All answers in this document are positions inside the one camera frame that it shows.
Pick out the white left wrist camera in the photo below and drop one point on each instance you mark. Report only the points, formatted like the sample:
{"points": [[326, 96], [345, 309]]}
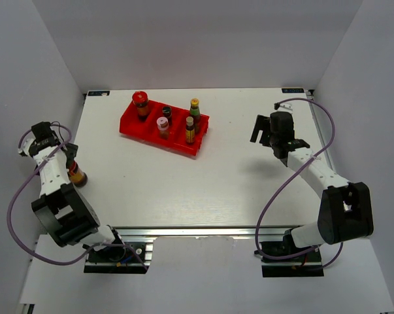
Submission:
{"points": [[23, 150]]}

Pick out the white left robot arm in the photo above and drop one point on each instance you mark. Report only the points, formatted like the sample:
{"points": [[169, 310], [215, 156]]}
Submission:
{"points": [[62, 210]]}

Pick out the red three-compartment plastic tray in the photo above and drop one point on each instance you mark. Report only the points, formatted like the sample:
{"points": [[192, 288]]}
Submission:
{"points": [[147, 131]]}

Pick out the red-cap brown spice jar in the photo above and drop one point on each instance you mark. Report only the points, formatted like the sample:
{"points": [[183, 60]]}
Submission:
{"points": [[76, 175]]}

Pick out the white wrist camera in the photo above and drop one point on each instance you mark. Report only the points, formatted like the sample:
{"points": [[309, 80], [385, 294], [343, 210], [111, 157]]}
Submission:
{"points": [[284, 107], [23, 150]]}

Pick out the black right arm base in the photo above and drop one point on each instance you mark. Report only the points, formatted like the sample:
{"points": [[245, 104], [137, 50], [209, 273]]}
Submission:
{"points": [[282, 259]]}

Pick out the green-label red sauce bottle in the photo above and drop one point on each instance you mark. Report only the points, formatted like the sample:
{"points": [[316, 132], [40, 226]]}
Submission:
{"points": [[195, 113]]}

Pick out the right blue table label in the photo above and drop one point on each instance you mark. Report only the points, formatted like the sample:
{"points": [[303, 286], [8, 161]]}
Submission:
{"points": [[292, 90]]}

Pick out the pink-cap spice jar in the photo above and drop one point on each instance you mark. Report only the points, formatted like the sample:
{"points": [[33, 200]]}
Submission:
{"points": [[163, 127]]}

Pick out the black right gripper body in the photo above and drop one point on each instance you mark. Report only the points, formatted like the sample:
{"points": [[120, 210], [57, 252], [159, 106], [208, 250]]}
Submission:
{"points": [[273, 139]]}

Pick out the yellow-label dark sauce bottle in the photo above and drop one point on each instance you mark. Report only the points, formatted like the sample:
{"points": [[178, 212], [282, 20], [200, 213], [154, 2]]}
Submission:
{"points": [[190, 130]]}

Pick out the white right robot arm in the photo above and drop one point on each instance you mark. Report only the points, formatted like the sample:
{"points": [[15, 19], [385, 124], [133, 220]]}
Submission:
{"points": [[345, 211]]}

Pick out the red-cap dark sauce jar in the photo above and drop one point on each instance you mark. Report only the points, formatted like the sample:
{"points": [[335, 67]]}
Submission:
{"points": [[140, 100]]}

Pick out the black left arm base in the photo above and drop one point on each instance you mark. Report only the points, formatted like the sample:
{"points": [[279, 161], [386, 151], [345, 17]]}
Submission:
{"points": [[127, 261]]}

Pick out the left blue table label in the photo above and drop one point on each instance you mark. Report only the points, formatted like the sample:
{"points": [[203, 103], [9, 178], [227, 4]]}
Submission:
{"points": [[98, 93]]}

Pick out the black-cap spice shaker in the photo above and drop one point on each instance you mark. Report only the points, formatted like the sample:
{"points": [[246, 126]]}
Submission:
{"points": [[167, 113]]}

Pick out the blue table label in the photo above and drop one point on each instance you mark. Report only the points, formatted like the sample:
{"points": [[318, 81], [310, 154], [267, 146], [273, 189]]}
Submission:
{"points": [[98, 93], [292, 90]]}

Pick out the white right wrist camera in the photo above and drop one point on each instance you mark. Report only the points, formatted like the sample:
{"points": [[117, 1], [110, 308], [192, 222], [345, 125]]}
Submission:
{"points": [[284, 107]]}

